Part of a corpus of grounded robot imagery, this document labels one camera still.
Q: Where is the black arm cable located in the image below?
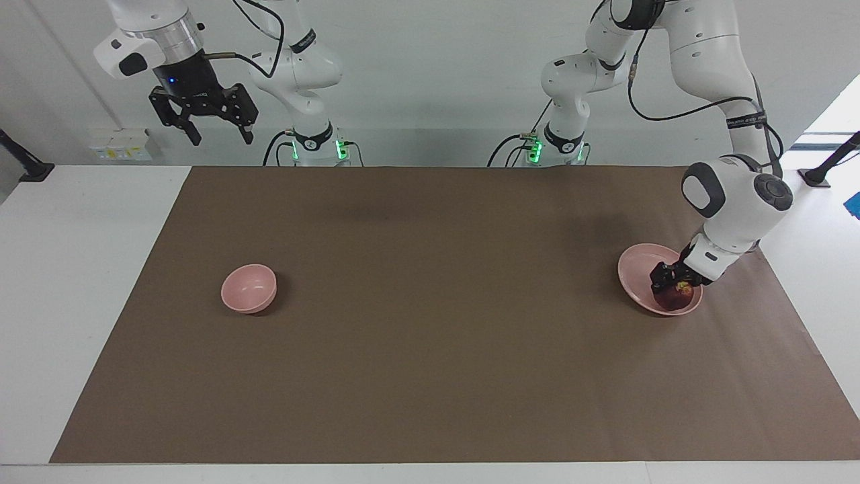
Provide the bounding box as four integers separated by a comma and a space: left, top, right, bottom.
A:
204, 0, 286, 79
628, 27, 785, 179

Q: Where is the pink bowl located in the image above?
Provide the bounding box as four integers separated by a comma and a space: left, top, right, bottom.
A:
220, 264, 278, 315

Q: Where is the black base cable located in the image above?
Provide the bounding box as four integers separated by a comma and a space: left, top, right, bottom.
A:
262, 130, 298, 167
488, 101, 553, 167

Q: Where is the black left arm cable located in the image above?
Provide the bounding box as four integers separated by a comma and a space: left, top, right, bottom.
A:
628, 27, 785, 179

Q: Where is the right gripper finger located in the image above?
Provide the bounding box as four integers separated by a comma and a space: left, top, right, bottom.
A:
149, 87, 202, 147
225, 83, 259, 145

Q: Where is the pink plate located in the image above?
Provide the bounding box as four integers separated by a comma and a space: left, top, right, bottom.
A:
617, 243, 703, 317

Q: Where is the dark red apple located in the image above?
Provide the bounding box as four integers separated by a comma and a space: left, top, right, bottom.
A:
655, 282, 695, 312

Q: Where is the white wall outlet box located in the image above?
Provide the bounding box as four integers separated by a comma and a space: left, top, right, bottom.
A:
87, 128, 153, 162

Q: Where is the black camera stand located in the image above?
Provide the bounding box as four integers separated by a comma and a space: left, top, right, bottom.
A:
0, 128, 56, 183
798, 131, 860, 188

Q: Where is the brown table mat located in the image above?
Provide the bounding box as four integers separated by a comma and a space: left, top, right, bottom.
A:
49, 166, 860, 465

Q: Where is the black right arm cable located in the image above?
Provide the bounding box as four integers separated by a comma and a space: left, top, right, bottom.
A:
204, 0, 286, 79

